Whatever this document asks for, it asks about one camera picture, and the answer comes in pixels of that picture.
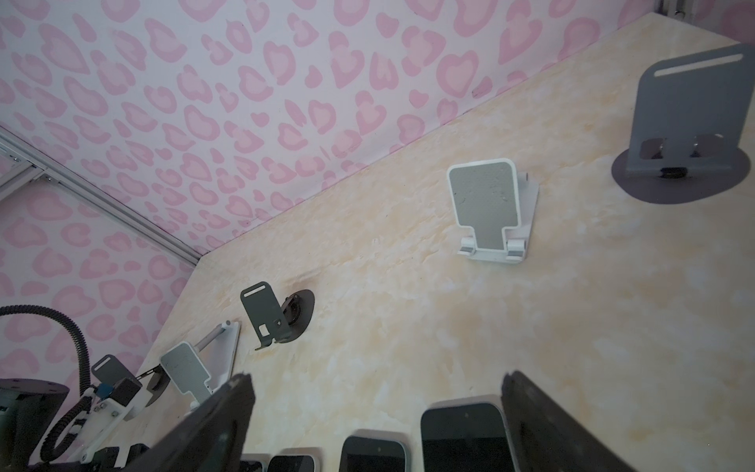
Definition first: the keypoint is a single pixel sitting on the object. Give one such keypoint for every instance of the white triangular phone stand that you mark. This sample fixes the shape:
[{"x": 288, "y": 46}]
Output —
[{"x": 497, "y": 204}]

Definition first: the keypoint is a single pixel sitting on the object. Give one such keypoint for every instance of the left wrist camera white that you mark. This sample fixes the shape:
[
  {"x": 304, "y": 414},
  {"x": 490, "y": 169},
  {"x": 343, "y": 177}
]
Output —
[{"x": 113, "y": 405}]

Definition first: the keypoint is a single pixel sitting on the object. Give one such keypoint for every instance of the black phone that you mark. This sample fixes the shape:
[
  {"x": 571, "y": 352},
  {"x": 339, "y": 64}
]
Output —
[
  {"x": 252, "y": 463},
  {"x": 296, "y": 460},
  {"x": 373, "y": 450},
  {"x": 467, "y": 435}
]

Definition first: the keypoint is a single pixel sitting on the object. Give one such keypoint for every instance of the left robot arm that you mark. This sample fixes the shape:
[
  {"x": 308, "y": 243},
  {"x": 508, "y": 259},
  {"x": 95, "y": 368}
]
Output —
[{"x": 27, "y": 410}]

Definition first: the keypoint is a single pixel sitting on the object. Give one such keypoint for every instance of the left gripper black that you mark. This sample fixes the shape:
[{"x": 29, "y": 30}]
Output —
[{"x": 113, "y": 458}]

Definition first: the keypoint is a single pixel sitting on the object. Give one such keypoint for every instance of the far left grey stand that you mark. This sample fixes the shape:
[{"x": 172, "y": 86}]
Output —
[{"x": 127, "y": 377}]

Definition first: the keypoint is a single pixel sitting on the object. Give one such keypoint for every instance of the grey phone stand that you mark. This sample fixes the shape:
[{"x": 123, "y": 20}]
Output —
[{"x": 688, "y": 121}]

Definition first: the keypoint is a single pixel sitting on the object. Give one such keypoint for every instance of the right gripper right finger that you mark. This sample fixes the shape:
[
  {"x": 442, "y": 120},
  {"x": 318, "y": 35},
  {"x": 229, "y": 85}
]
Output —
[{"x": 542, "y": 436}]

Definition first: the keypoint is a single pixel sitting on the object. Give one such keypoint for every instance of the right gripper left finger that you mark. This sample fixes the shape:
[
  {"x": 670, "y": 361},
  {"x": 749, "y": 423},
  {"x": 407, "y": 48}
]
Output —
[{"x": 209, "y": 439}]

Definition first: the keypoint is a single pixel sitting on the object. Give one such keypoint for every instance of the centre back grey stand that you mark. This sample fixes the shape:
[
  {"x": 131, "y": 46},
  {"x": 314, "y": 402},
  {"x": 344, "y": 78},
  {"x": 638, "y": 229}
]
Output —
[{"x": 274, "y": 322}]

